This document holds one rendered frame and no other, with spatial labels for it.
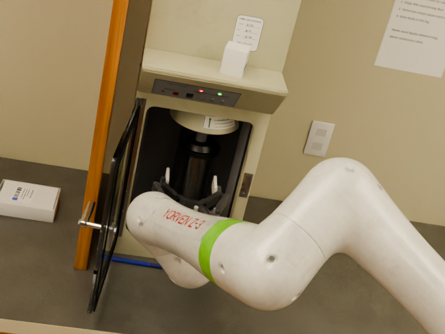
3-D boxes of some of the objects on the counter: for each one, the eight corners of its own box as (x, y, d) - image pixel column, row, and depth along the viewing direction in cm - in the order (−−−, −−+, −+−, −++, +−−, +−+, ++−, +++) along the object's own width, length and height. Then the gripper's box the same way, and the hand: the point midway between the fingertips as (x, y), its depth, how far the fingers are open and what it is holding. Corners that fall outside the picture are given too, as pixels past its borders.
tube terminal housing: (114, 201, 217) (160, -68, 181) (224, 217, 222) (290, -41, 186) (108, 252, 195) (158, -43, 159) (230, 269, 200) (305, -13, 164)
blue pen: (108, 258, 193) (108, 254, 192) (161, 267, 194) (162, 264, 194) (107, 260, 192) (108, 257, 191) (161, 270, 193) (162, 266, 193)
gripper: (246, 219, 169) (240, 171, 188) (141, 201, 166) (146, 155, 185) (238, 246, 172) (233, 197, 192) (136, 230, 169) (141, 181, 189)
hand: (191, 179), depth 187 cm, fingers open, 11 cm apart
